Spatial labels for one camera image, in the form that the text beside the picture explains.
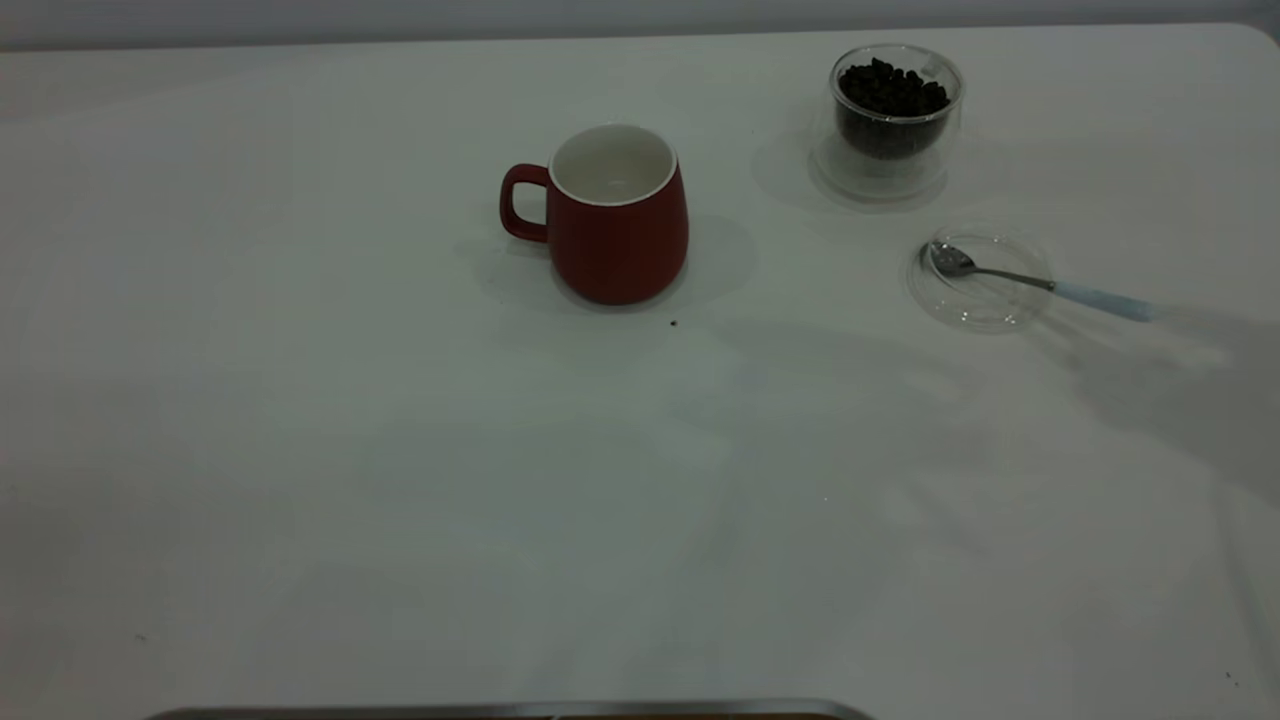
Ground steel spoon pale blue handle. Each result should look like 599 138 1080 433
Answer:
928 243 1159 323

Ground clear glass saucer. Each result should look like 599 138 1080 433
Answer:
906 226 1051 333

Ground coffee beans pile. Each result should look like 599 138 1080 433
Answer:
838 57 951 159

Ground double-wall glass cup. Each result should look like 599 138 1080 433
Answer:
812 43 966 204

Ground red ceramic mug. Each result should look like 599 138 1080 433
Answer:
499 122 690 307

